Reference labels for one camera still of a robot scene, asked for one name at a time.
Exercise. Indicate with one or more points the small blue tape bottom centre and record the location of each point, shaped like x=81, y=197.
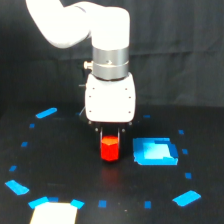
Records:
x=102, y=204

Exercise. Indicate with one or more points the long blue tape left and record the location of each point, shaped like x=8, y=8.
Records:
x=17, y=188

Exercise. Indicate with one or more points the black curtain backdrop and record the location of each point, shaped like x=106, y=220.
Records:
x=176, y=55

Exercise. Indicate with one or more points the long blue tape top-left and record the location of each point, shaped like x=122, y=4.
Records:
x=46, y=113

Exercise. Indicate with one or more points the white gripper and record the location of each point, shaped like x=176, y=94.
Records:
x=110, y=103

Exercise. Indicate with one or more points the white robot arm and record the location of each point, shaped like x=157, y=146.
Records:
x=108, y=28

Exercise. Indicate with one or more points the small blue tape right middle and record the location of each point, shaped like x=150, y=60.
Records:
x=185, y=151

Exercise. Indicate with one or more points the small blue tape right lower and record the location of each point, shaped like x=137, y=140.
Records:
x=188, y=175

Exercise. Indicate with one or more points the blue tape piece near paper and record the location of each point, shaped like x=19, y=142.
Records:
x=76, y=203

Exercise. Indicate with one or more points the long blue tape bottom-left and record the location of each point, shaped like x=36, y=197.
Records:
x=37, y=202

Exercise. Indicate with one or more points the white paper sheet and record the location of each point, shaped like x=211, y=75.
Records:
x=54, y=213

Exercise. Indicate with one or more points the red hexagonal block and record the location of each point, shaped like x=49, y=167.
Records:
x=109, y=148

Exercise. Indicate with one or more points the small blue tape bottom right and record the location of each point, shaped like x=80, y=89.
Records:
x=147, y=205

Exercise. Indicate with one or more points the long blue tape bottom-right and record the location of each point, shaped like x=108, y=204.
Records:
x=186, y=198

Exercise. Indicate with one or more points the small blue tape left lower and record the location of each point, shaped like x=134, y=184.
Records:
x=12, y=168

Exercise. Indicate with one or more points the small blue tape left middle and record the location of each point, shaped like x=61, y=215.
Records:
x=24, y=144

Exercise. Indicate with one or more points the small blue tape right upper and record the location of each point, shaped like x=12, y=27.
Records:
x=181, y=132

